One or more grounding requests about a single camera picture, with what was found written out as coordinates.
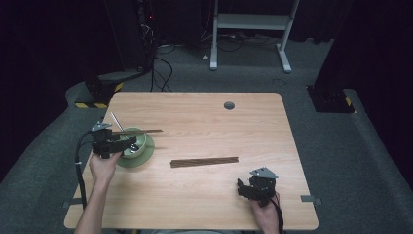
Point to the black stand base striped tape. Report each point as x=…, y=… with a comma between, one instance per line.
x=331, y=102
x=97, y=94

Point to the green round plate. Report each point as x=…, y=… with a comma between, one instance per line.
x=147, y=154

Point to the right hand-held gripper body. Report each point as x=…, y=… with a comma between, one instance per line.
x=264, y=187

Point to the white metal stand frame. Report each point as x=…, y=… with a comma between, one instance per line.
x=251, y=22

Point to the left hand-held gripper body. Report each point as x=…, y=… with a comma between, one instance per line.
x=103, y=143

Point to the metal spoon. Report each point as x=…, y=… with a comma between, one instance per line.
x=116, y=120

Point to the person's right hand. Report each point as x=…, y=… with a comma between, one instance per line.
x=266, y=217

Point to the green bowl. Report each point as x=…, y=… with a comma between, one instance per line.
x=141, y=143

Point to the row of wooden chopsticks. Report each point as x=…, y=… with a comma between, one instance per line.
x=204, y=162

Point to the grey tape strip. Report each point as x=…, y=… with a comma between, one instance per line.
x=311, y=199
x=73, y=202

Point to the grey round table grommet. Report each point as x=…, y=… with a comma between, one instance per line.
x=229, y=105

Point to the person's left hand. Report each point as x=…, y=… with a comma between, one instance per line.
x=104, y=169

